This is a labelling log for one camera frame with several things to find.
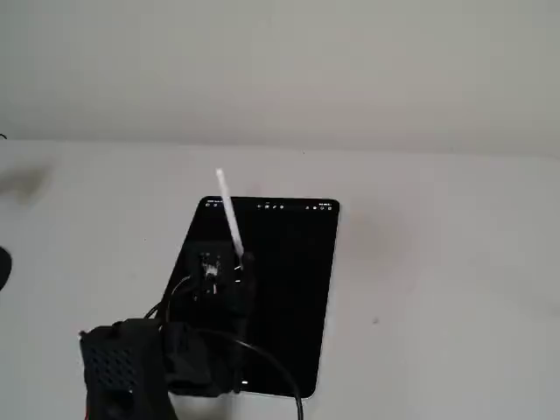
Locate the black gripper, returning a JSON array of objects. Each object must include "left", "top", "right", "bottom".
[{"left": 190, "top": 242, "right": 257, "bottom": 320}]

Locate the white apple pencil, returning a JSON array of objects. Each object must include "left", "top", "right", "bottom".
[{"left": 214, "top": 167, "right": 246, "bottom": 259}]

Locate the black screen silver ipad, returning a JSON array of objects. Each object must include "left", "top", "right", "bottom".
[{"left": 159, "top": 196, "right": 341, "bottom": 399}]

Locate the black round object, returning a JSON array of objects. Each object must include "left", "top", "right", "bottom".
[{"left": 0, "top": 246, "right": 13, "bottom": 291}]

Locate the thin black cable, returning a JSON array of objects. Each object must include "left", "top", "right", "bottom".
[{"left": 142, "top": 274, "right": 196, "bottom": 323}]

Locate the thick black cable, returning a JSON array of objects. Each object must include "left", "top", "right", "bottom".
[{"left": 187, "top": 326, "right": 305, "bottom": 420}]

